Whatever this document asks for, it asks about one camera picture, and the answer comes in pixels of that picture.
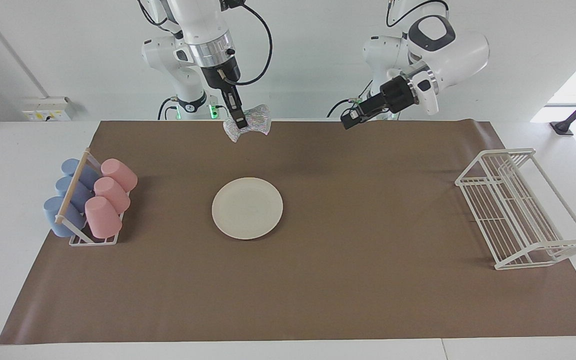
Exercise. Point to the pink plastic cup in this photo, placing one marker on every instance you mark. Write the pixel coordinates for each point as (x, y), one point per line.
(103, 220)
(120, 174)
(113, 195)

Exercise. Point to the brown table mat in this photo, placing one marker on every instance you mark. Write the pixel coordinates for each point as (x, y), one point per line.
(318, 300)

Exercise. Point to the blue plastic cup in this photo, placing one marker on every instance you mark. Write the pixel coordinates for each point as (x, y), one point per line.
(70, 166)
(70, 192)
(58, 217)

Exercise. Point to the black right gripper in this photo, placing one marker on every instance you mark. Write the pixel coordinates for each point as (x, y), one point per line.
(222, 75)

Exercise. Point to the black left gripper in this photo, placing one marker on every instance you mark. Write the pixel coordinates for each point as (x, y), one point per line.
(395, 95)

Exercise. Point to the crinkled clear plastic bag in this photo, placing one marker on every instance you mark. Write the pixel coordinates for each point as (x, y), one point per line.
(258, 117)

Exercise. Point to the white wall socket box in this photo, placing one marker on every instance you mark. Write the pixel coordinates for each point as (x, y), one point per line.
(48, 110)

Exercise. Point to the cream round plate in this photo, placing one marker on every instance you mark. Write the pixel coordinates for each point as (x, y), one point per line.
(247, 208)

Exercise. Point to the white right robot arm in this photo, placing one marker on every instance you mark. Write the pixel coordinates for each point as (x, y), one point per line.
(203, 25)

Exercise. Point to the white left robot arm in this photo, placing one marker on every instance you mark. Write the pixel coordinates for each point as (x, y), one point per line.
(453, 50)

